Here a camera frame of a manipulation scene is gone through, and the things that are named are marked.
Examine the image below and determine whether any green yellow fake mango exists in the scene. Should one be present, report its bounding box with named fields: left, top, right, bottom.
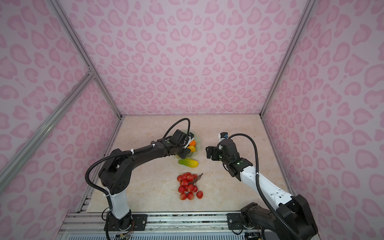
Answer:
left=178, top=159, right=199, bottom=168

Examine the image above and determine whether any red fake cherry bunch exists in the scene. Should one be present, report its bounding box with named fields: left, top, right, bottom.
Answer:
left=177, top=172, right=204, bottom=201

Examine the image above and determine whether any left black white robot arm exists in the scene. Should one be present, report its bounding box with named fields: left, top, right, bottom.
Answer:
left=99, top=130, right=195, bottom=233

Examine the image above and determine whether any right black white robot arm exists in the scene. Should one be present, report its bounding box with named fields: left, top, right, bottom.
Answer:
left=206, top=138, right=318, bottom=240

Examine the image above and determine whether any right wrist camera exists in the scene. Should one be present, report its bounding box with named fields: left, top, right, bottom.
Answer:
left=219, top=132, right=229, bottom=142

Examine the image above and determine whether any right black corrugated cable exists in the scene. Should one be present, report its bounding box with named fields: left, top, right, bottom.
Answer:
left=223, top=133, right=302, bottom=240

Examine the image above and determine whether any black corrugated cable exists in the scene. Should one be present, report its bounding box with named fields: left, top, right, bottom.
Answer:
left=223, top=133, right=302, bottom=240
left=84, top=117, right=192, bottom=211

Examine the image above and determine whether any left black corrugated cable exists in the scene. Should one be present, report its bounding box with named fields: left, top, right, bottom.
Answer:
left=84, top=117, right=192, bottom=211

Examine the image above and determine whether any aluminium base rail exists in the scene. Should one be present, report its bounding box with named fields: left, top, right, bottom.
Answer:
left=56, top=211, right=278, bottom=240

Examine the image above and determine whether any right corner aluminium post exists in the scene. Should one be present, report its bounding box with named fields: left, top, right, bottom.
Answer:
left=260, top=0, right=319, bottom=119

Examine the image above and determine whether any corner aluminium post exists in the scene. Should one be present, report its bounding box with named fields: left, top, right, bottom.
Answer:
left=47, top=0, right=123, bottom=120
left=260, top=0, right=319, bottom=119

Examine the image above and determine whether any diagonal aluminium frame bar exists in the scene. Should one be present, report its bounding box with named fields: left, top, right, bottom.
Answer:
left=1, top=71, right=95, bottom=193

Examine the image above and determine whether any left corner aluminium post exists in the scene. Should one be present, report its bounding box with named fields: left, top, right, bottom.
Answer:
left=47, top=0, right=123, bottom=120

